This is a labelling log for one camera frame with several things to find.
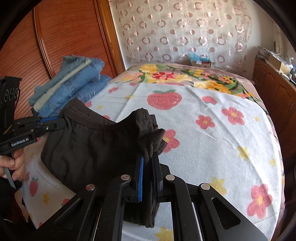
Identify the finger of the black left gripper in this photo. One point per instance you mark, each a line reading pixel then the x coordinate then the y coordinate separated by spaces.
pixel 42 128
pixel 35 119

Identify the long wooden cabinet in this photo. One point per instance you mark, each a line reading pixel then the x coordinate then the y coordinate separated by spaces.
pixel 278 96

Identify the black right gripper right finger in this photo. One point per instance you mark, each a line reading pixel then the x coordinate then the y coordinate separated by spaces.
pixel 200 212

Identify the cardboard box on cabinet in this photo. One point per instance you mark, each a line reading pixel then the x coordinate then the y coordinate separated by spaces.
pixel 279 65

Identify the small cardboard tissue box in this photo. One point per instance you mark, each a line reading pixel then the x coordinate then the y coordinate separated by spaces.
pixel 199 61

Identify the black pants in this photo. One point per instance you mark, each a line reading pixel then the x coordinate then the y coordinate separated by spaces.
pixel 92 149

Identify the wooden wardrobe door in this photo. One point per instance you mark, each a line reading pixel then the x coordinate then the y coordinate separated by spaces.
pixel 54 29

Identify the white strawberry flower blanket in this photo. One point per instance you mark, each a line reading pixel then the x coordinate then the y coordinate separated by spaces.
pixel 224 140

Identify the pink yellow floral bedspread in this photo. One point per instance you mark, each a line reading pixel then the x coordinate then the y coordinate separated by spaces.
pixel 177 74

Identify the sheer circle pattern curtain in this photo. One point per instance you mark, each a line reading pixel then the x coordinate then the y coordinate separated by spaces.
pixel 171 31

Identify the person left hand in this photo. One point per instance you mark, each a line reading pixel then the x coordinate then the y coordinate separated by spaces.
pixel 16 163

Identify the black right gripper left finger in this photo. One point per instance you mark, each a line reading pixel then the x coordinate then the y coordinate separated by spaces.
pixel 94 214

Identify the stack of folded blue jeans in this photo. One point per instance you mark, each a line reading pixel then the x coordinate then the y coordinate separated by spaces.
pixel 78 77

